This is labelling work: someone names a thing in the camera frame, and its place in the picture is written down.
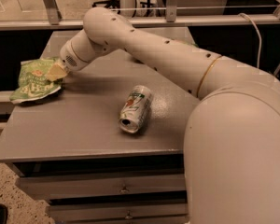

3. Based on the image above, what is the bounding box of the grey drawer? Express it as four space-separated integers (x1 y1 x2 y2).
17 170 186 200
48 200 189 224

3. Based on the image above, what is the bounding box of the grey drawer cabinet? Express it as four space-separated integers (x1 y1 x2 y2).
0 26 201 224

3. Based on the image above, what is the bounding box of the white cable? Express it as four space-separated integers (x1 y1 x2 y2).
238 12 263 70

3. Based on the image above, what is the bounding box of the grey metal railing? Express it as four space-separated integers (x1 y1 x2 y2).
0 0 280 31

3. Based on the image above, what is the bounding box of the lower grey drawer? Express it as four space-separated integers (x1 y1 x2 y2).
48 200 189 224

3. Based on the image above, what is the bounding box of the white green soda can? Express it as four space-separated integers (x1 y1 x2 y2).
119 85 153 133

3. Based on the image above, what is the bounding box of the upper grey drawer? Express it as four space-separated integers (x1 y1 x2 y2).
17 170 186 200

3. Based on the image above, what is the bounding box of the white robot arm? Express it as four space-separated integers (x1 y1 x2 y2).
47 7 280 224

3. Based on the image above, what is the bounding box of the green jalapeno chip bag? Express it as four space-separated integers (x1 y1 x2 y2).
9 57 62 104

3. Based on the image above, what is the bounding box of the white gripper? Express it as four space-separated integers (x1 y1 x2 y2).
45 40 90 81

